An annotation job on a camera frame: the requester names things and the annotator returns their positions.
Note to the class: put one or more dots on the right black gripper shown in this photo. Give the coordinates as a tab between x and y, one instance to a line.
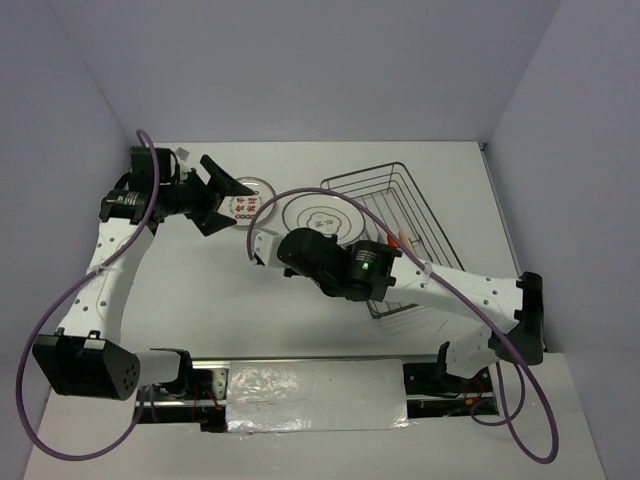
290	270

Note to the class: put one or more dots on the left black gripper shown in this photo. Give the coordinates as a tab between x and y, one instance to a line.
208	220

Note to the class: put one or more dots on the white plate green rim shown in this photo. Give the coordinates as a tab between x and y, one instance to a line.
326	214

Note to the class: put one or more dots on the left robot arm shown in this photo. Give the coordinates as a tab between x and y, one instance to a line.
84	356

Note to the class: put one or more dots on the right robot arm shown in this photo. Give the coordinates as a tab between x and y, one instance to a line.
509	312

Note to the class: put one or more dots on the orange plate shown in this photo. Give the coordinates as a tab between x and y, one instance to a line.
393	240

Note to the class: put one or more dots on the pink plate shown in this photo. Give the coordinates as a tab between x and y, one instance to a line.
406	242

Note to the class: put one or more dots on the silver tape patch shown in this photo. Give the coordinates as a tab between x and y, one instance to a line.
315	396

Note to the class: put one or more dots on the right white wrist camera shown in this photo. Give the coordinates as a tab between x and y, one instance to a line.
264	248

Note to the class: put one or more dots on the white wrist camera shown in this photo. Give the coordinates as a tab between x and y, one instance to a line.
181	158
264	248

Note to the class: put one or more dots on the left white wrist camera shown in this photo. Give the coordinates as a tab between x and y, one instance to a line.
181	158

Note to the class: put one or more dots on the metal wire dish rack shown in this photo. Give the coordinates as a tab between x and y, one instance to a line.
390	192

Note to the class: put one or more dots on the metal mounting rail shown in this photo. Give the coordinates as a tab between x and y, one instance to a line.
429	394

